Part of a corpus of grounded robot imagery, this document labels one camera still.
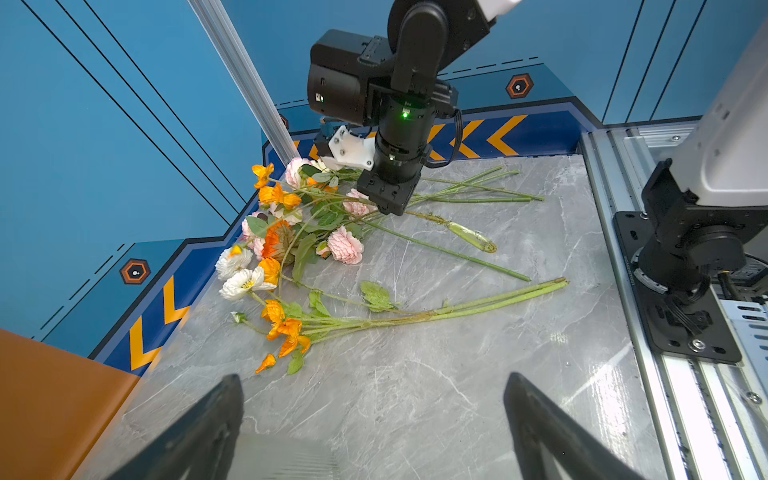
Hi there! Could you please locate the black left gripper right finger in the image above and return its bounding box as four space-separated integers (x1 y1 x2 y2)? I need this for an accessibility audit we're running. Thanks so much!
503 372 641 479

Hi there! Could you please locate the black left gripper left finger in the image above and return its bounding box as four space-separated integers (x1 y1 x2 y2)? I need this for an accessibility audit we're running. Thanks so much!
110 374 244 479

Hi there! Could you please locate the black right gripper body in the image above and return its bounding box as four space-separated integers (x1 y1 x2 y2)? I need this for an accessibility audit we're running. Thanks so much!
356 167 421 216

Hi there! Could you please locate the orange poppy spray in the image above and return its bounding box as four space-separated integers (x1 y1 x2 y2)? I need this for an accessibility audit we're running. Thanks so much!
250 161 499 283
230 277 569 375

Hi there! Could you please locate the white ranunculus spray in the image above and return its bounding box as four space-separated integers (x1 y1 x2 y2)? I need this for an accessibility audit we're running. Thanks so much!
215 245 273 301

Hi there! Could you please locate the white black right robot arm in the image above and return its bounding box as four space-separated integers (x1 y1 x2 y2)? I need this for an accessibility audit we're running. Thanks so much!
307 1 767 302

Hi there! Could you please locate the clear ribbed glass vase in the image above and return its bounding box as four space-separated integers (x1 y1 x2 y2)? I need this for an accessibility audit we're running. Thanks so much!
227 434 341 479

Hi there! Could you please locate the pink rose stem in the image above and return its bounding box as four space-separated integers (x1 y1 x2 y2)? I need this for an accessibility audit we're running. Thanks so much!
310 215 548 292

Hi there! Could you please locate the mixed flower bunch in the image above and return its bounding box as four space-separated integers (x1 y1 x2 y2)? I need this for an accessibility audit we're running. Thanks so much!
239 157 373 283

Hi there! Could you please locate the pink carnation stem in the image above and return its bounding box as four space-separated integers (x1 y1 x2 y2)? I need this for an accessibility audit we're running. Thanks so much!
342 167 544 220

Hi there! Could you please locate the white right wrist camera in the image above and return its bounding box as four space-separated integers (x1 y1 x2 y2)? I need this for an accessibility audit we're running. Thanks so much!
314 125 375 171

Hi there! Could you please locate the right aluminium corner post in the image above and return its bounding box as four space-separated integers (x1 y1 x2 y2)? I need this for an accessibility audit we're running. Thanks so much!
188 0 299 165

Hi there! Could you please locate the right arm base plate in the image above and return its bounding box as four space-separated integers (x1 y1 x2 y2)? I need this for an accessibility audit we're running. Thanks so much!
613 211 743 365

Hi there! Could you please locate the aluminium front rail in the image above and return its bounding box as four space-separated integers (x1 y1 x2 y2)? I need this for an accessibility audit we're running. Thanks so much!
580 128 767 479

